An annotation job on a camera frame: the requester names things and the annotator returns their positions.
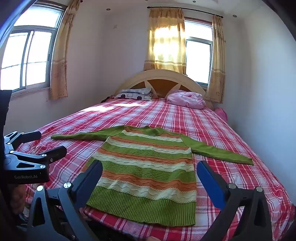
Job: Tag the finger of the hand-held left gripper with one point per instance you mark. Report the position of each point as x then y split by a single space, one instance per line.
25 136
53 154

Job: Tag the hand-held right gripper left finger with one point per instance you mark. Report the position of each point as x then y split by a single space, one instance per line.
89 183

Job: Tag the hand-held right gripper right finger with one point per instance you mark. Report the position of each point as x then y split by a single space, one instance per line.
211 183

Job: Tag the green orange striped knit sweater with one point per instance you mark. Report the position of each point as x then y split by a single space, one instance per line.
148 166

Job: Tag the bed with red plaid sheet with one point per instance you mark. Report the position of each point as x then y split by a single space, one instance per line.
189 125

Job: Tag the pink cloth bundle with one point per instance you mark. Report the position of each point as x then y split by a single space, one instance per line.
222 113

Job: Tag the dark cloth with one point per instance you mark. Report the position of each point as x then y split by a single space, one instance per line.
106 99

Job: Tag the yellow curtain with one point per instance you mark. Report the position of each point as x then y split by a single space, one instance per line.
61 62
217 64
166 46

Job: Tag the large sliding window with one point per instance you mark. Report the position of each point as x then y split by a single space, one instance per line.
27 53

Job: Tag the pink crumpled blanket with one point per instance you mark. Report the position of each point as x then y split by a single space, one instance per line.
187 99

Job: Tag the grey patterned pillow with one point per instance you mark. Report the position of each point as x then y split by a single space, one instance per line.
135 93

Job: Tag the cream wooden headboard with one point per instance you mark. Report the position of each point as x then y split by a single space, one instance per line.
161 77

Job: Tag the small window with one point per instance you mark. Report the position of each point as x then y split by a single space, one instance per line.
198 60

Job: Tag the black curtain rod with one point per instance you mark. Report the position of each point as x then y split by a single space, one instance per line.
196 11

